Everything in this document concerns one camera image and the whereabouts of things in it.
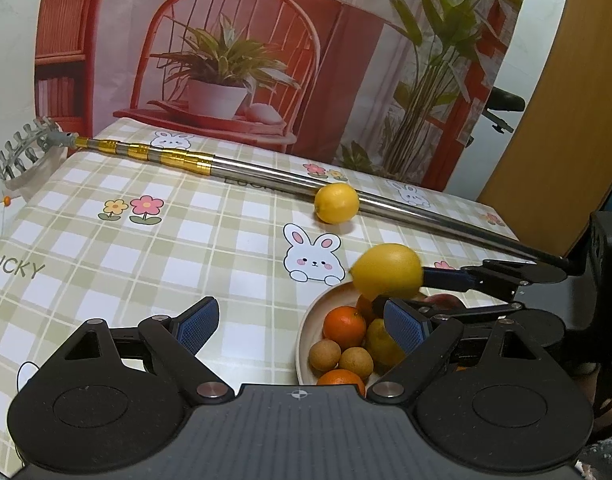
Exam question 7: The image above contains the green yellow round fruit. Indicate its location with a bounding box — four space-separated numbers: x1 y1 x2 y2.
365 318 406 368

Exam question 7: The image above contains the mandarin orange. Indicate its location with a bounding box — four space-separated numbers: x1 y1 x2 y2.
317 368 365 396
322 306 367 350

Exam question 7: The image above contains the large yellow lemon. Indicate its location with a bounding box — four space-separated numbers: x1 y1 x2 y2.
313 183 360 224

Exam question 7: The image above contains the large red apple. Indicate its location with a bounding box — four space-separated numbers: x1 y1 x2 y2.
424 294 465 310

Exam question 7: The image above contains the small mandarin right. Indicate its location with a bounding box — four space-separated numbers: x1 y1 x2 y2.
356 295 381 325

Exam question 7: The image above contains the brown longan upper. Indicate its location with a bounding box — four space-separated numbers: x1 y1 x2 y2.
308 339 342 374

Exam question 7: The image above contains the wooden fruit bowl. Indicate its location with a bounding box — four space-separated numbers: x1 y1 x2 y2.
295 279 468 387

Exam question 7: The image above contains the checkered bunny tablecloth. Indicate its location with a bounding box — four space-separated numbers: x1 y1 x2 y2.
0 118 612 480

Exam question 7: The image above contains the wooden door panel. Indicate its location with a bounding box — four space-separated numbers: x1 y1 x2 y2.
479 0 612 256

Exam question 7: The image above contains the black bicycle seat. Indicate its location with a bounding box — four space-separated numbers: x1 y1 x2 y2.
481 87 526 133

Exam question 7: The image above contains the red room backdrop poster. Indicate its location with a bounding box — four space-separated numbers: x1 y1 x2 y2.
35 0 522 191

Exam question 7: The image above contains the telescopic metal fruit picker pole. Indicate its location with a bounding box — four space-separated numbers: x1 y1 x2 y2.
0 117 569 271

